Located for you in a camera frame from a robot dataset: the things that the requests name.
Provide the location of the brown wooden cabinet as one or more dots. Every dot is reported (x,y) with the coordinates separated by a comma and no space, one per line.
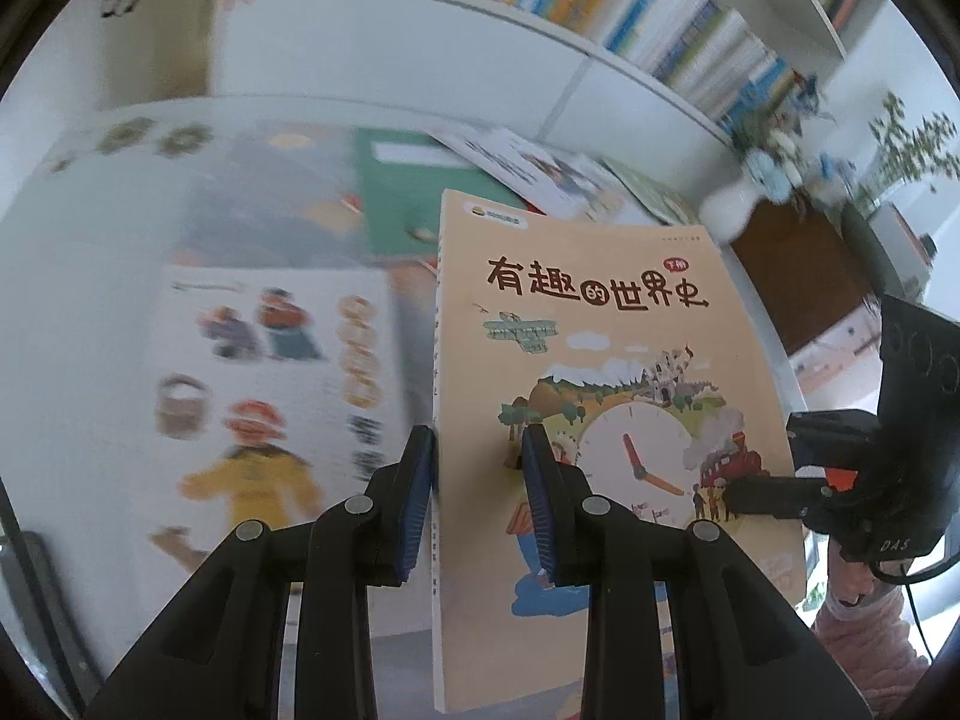
(795,270)

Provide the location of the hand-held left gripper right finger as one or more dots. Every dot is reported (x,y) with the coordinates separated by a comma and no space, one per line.
(540,510)

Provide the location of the white ceramic vase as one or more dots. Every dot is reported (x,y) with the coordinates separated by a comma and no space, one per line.
(731,210)

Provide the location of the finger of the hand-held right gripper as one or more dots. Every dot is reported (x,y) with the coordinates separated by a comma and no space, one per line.
(829,436)
(772,499)

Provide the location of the peach book with clock picture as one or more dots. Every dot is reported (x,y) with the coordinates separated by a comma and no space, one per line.
(637,262)

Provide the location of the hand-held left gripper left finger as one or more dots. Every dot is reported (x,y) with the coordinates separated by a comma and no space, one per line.
(416,502)

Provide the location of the teal green softcover book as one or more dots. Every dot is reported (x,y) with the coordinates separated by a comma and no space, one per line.
(397,187)

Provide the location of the row of thin colourful books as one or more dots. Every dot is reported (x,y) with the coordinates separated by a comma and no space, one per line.
(697,37)

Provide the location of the white appliance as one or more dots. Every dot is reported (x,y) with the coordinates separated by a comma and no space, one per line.
(907,240)

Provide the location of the white book man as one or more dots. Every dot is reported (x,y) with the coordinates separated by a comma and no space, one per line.
(525,165)

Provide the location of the white book small folk figures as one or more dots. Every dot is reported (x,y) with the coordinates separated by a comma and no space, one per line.
(300,330)

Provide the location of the blue and white artificial flowers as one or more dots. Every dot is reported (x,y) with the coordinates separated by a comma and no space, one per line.
(780,165)

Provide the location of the potted green plant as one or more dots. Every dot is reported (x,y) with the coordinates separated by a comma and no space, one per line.
(900,142)

